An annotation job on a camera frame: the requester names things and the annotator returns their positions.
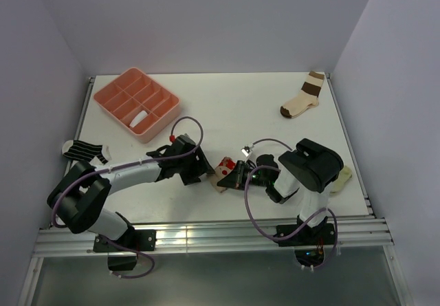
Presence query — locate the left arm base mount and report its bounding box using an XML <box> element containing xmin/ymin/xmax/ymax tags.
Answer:
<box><xmin>93</xmin><ymin>229</ymin><xmax>156</xmax><ymax>278</ymax></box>

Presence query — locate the beige reindeer sock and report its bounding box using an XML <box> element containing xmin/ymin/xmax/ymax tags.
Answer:
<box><xmin>208</xmin><ymin>157</ymin><xmax>236</xmax><ymax>193</ymax></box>

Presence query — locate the black white striped ankle sock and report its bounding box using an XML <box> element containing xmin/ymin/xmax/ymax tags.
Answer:
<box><xmin>61</xmin><ymin>140</ymin><xmax>111</xmax><ymax>165</ymax></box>

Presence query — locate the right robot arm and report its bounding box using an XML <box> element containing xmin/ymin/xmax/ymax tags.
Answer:
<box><xmin>210</xmin><ymin>138</ymin><xmax>344</xmax><ymax>244</ymax></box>

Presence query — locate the pink compartment organizer tray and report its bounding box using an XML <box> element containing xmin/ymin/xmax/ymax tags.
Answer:
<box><xmin>93</xmin><ymin>67</ymin><xmax>181</xmax><ymax>144</ymax></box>

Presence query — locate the cream brown striped sock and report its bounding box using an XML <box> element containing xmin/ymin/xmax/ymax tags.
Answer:
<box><xmin>280</xmin><ymin>71</ymin><xmax>325</xmax><ymax>119</ymax></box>

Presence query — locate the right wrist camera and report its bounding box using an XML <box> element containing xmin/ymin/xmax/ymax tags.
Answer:
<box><xmin>241</xmin><ymin>143</ymin><xmax>255</xmax><ymax>158</ymax></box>

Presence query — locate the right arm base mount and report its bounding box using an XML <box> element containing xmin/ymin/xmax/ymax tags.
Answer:
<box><xmin>274</xmin><ymin>223</ymin><xmax>338</xmax><ymax>272</ymax></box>

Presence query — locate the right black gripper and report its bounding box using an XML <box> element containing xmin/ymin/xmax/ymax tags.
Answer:
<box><xmin>219</xmin><ymin>160</ymin><xmax>270</xmax><ymax>190</ymax></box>

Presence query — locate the aluminium table front rail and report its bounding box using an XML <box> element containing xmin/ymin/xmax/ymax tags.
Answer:
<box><xmin>32</xmin><ymin>218</ymin><xmax>394</xmax><ymax>258</ymax></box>

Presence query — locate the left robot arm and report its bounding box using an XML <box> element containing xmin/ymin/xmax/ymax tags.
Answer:
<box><xmin>47</xmin><ymin>135</ymin><xmax>214</xmax><ymax>250</ymax></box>

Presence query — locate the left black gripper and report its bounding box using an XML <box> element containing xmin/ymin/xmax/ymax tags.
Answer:
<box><xmin>176</xmin><ymin>145</ymin><xmax>214</xmax><ymax>185</ymax></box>

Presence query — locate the pale green ankle sock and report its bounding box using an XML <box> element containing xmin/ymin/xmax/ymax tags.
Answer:
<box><xmin>330</xmin><ymin>166</ymin><xmax>353</xmax><ymax>195</ymax></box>

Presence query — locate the white sock with black stripes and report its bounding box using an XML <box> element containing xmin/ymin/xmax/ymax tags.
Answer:
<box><xmin>129</xmin><ymin>110</ymin><xmax>149</xmax><ymax>128</ymax></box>

